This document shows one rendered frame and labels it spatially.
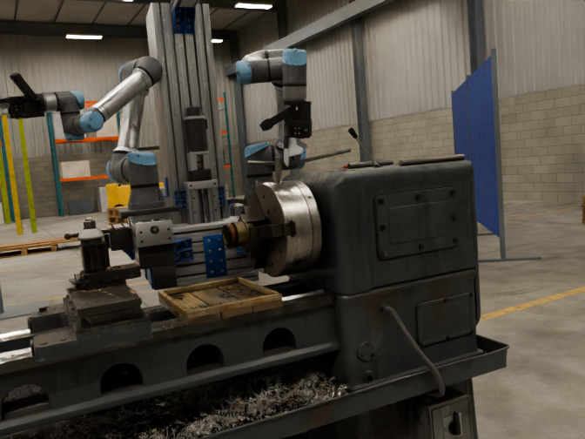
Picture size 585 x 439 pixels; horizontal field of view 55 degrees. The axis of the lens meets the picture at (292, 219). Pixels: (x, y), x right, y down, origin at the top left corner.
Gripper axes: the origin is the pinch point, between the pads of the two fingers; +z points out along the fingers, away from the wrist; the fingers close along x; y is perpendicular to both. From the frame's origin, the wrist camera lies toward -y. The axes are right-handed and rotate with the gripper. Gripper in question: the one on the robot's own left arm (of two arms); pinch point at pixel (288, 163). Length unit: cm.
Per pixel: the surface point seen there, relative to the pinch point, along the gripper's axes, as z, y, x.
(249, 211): 15.9, -13.0, -2.2
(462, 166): 3, 58, 20
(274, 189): 7.4, -3.6, -6.6
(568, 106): 43, 427, 1087
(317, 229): 19.5, 10.4, -9.2
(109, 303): 30, -40, -51
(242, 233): 20.8, -13.3, -11.6
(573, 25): -119, 422, 1101
